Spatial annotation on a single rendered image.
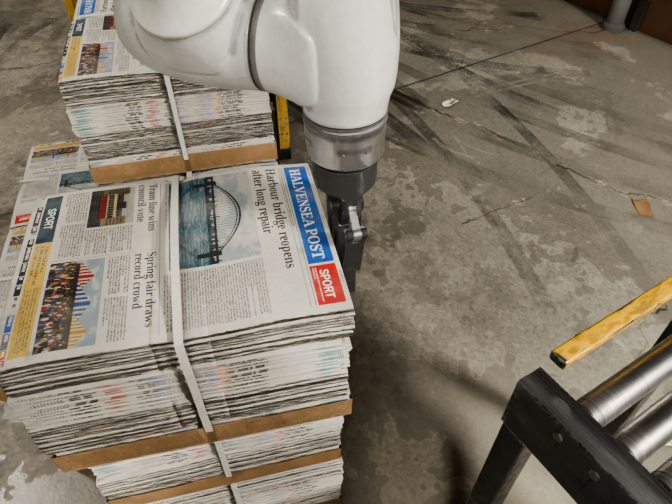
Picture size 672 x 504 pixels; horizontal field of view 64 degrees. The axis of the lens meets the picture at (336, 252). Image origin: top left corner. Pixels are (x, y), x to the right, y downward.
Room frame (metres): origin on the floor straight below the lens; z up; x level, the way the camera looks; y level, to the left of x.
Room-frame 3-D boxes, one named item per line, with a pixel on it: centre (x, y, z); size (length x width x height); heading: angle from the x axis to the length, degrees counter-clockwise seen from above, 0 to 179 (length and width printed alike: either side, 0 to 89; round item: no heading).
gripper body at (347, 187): (0.51, -0.01, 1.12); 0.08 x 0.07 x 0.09; 14
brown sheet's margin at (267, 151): (1.05, 0.34, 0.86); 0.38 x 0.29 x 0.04; 104
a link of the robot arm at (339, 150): (0.51, -0.01, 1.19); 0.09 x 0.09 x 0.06
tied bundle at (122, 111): (1.05, 0.34, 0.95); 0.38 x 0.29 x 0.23; 104
